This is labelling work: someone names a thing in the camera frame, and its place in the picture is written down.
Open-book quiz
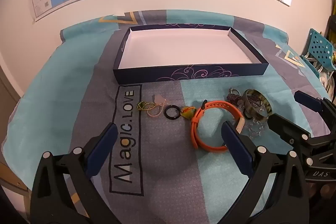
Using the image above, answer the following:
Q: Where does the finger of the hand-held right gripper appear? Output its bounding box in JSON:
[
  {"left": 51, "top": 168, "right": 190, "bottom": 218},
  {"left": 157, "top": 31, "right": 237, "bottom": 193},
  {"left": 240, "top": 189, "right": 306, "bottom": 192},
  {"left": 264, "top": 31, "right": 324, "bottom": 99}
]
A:
[
  {"left": 294, "top": 91, "right": 336, "bottom": 132},
  {"left": 268, "top": 113, "right": 336, "bottom": 167}
]

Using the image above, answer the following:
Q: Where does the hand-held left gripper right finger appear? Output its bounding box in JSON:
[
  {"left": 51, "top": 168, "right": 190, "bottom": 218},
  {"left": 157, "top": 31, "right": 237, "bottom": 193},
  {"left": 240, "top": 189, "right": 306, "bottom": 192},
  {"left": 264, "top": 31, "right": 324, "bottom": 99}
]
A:
[{"left": 221, "top": 121, "right": 311, "bottom": 224}]

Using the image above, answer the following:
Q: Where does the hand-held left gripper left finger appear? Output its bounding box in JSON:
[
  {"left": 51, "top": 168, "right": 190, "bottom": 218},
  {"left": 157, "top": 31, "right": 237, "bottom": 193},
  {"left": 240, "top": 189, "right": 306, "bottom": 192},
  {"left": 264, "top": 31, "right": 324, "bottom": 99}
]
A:
[{"left": 30, "top": 123, "right": 124, "bottom": 224}]

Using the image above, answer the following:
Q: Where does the clear crystal bracelet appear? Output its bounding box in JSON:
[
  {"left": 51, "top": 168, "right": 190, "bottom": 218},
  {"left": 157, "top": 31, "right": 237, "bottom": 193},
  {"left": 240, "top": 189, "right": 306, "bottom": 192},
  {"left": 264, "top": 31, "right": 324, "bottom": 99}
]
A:
[{"left": 245, "top": 105, "right": 271, "bottom": 138}]

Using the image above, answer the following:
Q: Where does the tortoiseshell bangle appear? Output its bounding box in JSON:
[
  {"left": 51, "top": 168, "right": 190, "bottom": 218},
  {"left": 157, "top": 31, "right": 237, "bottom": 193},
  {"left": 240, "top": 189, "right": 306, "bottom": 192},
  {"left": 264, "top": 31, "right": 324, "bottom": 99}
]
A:
[{"left": 241, "top": 89, "right": 273, "bottom": 122}]

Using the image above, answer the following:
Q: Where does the orange smart watch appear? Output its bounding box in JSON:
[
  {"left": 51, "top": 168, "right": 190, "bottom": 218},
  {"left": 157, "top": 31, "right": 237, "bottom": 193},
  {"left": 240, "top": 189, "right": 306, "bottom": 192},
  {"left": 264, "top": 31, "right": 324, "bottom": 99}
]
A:
[{"left": 191, "top": 100, "right": 246, "bottom": 153}]

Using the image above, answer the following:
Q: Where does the purple beaded bracelet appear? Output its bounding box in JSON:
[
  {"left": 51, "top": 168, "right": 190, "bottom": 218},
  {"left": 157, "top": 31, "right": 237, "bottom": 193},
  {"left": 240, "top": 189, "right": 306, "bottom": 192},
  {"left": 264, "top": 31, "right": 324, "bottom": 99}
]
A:
[{"left": 226, "top": 93, "right": 243, "bottom": 106}]

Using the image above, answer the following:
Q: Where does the green beaded charm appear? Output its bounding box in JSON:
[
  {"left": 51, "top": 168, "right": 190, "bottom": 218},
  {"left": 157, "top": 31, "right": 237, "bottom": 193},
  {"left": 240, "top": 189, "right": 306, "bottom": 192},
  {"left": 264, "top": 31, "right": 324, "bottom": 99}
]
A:
[{"left": 137, "top": 101, "right": 156, "bottom": 111}]

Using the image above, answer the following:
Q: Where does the black ring bangle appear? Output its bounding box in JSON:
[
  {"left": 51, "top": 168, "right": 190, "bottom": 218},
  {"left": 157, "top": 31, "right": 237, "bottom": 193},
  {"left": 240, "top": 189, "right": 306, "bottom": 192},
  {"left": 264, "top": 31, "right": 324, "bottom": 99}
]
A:
[{"left": 164, "top": 105, "right": 181, "bottom": 120}]

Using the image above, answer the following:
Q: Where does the pink pendant string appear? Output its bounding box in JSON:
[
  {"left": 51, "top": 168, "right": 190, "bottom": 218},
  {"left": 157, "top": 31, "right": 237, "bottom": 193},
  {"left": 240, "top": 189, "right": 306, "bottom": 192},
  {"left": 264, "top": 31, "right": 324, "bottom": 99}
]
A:
[{"left": 147, "top": 95, "right": 167, "bottom": 117}]

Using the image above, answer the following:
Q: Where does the dark blue cardboard box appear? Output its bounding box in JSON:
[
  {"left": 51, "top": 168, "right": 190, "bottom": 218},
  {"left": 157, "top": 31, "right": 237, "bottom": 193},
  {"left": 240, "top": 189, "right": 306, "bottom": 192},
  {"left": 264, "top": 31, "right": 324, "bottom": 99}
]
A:
[{"left": 113, "top": 25, "right": 269, "bottom": 85}]

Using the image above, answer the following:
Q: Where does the person's right hand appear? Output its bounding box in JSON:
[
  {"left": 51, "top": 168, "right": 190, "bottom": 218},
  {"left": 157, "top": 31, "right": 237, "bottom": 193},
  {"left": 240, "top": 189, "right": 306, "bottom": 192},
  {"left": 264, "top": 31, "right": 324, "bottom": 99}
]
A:
[{"left": 306, "top": 182, "right": 336, "bottom": 202}]

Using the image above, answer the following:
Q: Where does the light patterned cloth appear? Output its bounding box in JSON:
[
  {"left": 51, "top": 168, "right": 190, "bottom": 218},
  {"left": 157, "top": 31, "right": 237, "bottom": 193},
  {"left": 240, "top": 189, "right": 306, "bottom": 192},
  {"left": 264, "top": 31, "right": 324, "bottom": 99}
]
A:
[{"left": 319, "top": 67, "right": 336, "bottom": 104}]

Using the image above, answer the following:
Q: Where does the teal perforated plastic chair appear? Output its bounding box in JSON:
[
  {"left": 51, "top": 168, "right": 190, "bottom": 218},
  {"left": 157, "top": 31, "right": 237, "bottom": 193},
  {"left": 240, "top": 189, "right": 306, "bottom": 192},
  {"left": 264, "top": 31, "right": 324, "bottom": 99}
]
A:
[{"left": 299, "top": 28, "right": 336, "bottom": 80}]

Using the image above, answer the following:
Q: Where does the teal grey printed bedsheet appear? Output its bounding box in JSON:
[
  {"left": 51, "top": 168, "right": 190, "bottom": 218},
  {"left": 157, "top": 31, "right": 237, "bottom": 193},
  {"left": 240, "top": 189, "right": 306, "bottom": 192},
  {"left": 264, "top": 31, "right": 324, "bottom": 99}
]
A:
[{"left": 1, "top": 9, "right": 334, "bottom": 224}]

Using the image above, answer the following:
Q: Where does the wooden bed frame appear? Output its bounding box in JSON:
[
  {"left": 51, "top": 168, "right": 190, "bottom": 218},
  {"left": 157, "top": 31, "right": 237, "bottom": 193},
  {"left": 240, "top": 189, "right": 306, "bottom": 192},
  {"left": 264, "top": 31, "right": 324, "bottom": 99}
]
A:
[{"left": 0, "top": 164, "right": 29, "bottom": 205}]

